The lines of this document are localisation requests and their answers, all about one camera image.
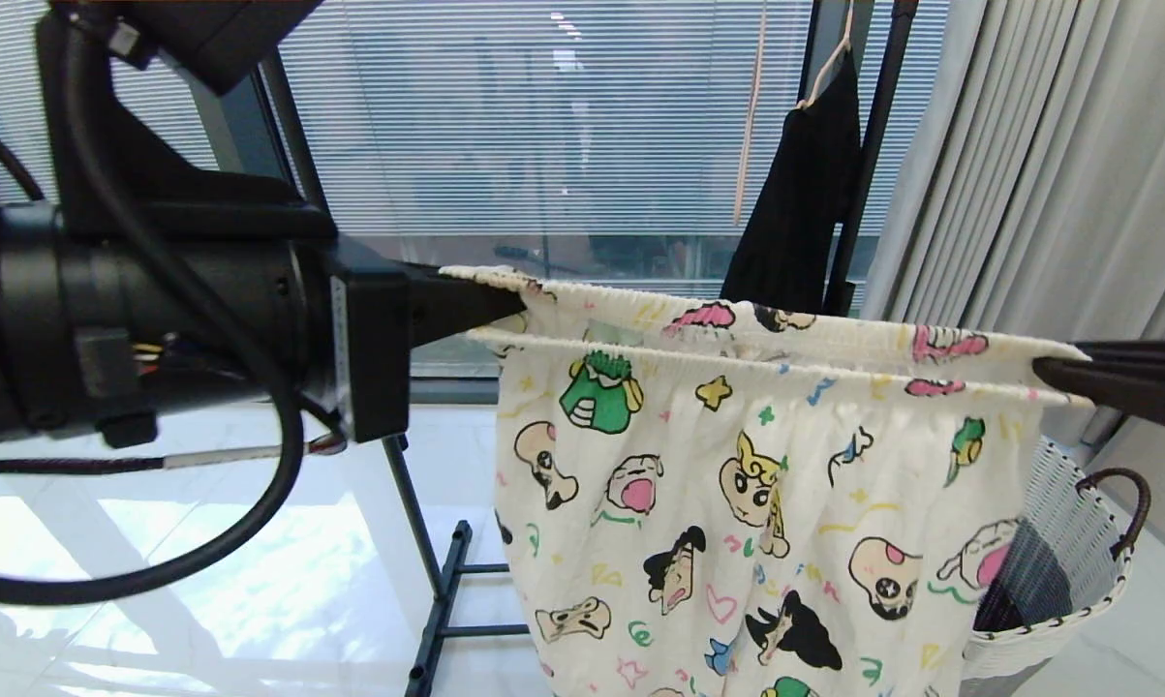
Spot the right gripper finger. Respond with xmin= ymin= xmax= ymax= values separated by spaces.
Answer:
xmin=1032 ymin=355 xmax=1165 ymax=439
xmin=1074 ymin=338 xmax=1165 ymax=368

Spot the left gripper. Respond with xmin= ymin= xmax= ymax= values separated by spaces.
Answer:
xmin=54 ymin=215 xmax=528 ymax=446

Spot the black garment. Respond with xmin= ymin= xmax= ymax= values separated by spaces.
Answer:
xmin=720 ymin=48 xmax=864 ymax=316

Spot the cream printed garment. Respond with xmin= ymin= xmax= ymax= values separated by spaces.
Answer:
xmin=442 ymin=263 xmax=1091 ymax=697

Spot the white laundry basket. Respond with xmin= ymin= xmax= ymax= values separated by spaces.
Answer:
xmin=960 ymin=436 xmax=1152 ymax=697

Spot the black clothes rack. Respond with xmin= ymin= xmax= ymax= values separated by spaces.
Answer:
xmin=253 ymin=0 xmax=924 ymax=697

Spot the pink clothes hanger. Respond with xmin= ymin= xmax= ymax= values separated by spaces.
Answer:
xmin=732 ymin=0 xmax=769 ymax=228
xmin=795 ymin=0 xmax=856 ymax=109

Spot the beige curtain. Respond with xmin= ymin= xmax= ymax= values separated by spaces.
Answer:
xmin=858 ymin=0 xmax=1165 ymax=451

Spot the window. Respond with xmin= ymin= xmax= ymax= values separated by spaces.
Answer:
xmin=0 ymin=0 xmax=951 ymax=403

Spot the thin braided cable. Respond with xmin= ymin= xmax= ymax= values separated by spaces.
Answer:
xmin=0 ymin=434 xmax=349 ymax=477

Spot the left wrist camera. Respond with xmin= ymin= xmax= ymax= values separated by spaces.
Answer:
xmin=38 ymin=0 xmax=341 ymax=243

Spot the black cable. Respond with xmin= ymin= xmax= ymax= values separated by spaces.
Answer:
xmin=0 ymin=39 xmax=307 ymax=607

